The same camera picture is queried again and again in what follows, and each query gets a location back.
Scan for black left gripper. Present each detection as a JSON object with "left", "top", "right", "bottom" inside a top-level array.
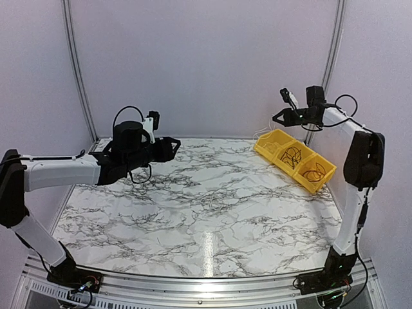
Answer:
[{"left": 124, "top": 136, "right": 181, "bottom": 173}]

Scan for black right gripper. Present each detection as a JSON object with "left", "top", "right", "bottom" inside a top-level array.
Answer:
[{"left": 273, "top": 108, "right": 318, "bottom": 127}]

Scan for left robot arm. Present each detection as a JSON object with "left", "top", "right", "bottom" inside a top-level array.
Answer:
[{"left": 1, "top": 111, "right": 181, "bottom": 286}]

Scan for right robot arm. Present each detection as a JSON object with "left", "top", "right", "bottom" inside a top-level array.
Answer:
[{"left": 272, "top": 86, "right": 385, "bottom": 294}]

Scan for yellow three-compartment bin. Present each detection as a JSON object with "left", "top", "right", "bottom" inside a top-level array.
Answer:
[{"left": 254, "top": 129, "right": 337, "bottom": 194}]

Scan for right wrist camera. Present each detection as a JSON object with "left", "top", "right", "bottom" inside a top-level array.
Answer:
[{"left": 279, "top": 88, "right": 299, "bottom": 110}]

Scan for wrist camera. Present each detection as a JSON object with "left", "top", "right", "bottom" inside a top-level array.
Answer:
[
  {"left": 279, "top": 88, "right": 299, "bottom": 110},
  {"left": 142, "top": 111, "right": 160, "bottom": 144}
]

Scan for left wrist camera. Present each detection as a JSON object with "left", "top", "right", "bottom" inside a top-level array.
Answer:
[{"left": 142, "top": 111, "right": 160, "bottom": 144}]

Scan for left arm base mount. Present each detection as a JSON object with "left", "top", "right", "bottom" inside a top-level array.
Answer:
[{"left": 41, "top": 257, "right": 103, "bottom": 308}]

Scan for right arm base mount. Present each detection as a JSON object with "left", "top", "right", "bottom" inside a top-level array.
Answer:
[{"left": 292, "top": 247, "right": 357, "bottom": 308}]

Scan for left aluminium corner post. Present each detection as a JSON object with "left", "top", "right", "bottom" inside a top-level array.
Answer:
[{"left": 61, "top": 0, "right": 99, "bottom": 143}]

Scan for aluminium front rail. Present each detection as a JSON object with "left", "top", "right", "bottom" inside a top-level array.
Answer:
[{"left": 11, "top": 256, "right": 388, "bottom": 308}]

